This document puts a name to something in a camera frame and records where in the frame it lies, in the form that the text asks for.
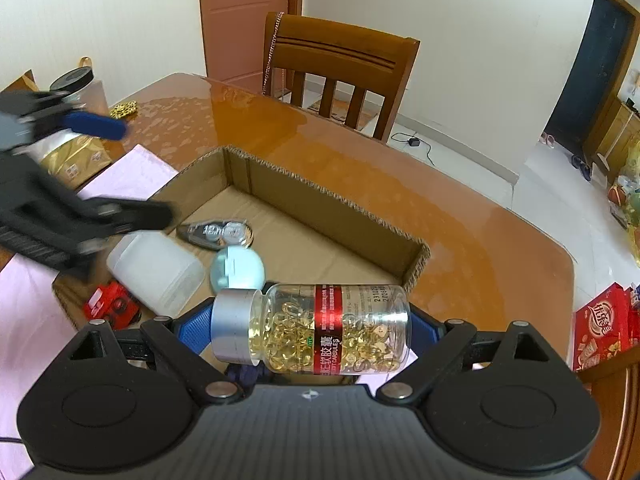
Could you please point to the silver oval packet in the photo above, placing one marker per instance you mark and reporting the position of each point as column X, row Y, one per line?
column 215, row 234

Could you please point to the cardboard box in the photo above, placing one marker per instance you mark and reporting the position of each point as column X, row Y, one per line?
column 325, row 260

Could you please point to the wooden cabinet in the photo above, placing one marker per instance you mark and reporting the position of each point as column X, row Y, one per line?
column 617, row 135

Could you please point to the clear capsule bottle silver cap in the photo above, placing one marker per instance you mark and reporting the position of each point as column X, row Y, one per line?
column 300, row 330

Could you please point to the pink cloth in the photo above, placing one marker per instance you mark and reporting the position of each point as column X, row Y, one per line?
column 30, row 335

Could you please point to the pair of dark shoes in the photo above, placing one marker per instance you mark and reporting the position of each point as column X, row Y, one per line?
column 582, row 167

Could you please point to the wooden chair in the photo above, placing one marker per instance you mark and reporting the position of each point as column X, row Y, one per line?
column 615, row 420
column 345, row 50

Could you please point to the red gift box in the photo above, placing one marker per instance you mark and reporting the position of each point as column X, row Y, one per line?
column 600, row 325

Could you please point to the brown paper bag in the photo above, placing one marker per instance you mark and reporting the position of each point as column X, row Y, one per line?
column 22, row 80

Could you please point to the teal round container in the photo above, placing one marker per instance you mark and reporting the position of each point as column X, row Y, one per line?
column 240, row 267

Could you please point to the white plastic jar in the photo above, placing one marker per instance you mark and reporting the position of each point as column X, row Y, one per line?
column 155, row 270

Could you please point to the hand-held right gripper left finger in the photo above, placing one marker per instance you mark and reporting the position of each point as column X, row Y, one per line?
column 195, row 327

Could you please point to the clear jar with black lid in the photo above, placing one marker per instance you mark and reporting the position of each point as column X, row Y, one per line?
column 75, row 80

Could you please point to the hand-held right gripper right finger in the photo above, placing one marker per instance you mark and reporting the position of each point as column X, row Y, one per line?
column 427, row 332

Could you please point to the gold foil bag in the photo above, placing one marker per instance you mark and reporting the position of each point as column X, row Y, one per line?
column 75, row 160

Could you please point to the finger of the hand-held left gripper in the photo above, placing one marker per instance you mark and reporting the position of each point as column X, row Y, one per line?
column 135, row 215
column 95, row 124

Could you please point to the dark door with wooden frame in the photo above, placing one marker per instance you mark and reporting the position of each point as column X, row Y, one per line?
column 595, row 70

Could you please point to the pile of packaged goods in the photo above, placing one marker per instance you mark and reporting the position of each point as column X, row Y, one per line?
column 630, row 200

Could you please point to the pair of light slippers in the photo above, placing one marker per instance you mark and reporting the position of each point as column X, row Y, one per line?
column 547, row 140

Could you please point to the red toy car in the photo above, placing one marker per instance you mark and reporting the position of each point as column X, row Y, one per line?
column 112, row 302

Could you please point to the brown wooden door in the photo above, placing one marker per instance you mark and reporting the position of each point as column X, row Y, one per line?
column 240, row 20

